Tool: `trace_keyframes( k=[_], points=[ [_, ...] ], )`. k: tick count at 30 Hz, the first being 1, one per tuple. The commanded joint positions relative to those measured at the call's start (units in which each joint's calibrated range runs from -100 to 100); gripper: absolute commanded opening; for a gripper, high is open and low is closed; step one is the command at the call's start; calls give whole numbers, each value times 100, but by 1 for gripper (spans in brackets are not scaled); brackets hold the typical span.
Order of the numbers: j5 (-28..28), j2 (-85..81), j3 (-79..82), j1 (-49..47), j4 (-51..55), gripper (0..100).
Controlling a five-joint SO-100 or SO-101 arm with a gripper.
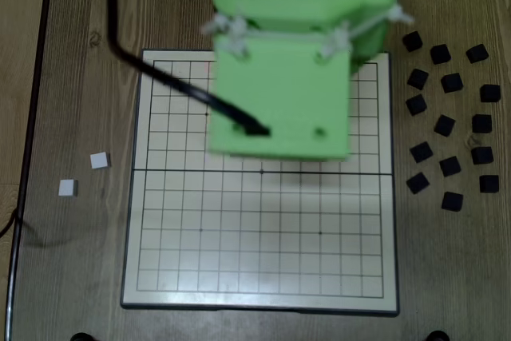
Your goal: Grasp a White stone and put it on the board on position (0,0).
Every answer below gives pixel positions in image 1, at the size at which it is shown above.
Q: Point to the black cube stone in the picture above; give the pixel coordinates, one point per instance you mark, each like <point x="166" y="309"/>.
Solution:
<point x="450" y="166"/>
<point x="477" y="53"/>
<point x="482" y="123"/>
<point x="416" y="104"/>
<point x="444" y="125"/>
<point x="489" y="183"/>
<point x="440" y="54"/>
<point x="490" y="93"/>
<point x="421" y="152"/>
<point x="418" y="78"/>
<point x="482" y="155"/>
<point x="412" y="41"/>
<point x="418" y="183"/>
<point x="452" y="82"/>
<point x="452" y="201"/>

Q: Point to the white cube stone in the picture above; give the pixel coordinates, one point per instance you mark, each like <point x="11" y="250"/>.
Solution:
<point x="68" y="188"/>
<point x="99" y="160"/>

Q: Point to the white zip tie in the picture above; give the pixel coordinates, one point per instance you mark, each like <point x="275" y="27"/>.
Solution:
<point x="339" y="37"/>
<point x="233" y="35"/>

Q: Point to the black stand foot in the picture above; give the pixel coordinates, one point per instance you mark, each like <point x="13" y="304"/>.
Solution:
<point x="437" y="336"/>
<point x="81" y="337"/>

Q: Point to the cream Go board dark frame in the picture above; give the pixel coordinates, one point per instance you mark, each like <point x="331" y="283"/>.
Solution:
<point x="259" y="237"/>

